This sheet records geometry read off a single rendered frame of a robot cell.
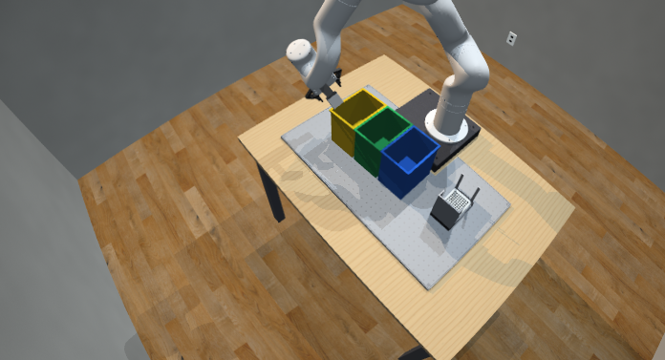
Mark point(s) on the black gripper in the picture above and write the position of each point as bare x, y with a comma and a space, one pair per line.
314, 94

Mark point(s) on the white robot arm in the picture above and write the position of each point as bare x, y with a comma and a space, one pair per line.
471, 72

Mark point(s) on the green bin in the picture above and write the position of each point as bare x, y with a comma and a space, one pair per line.
385, 125

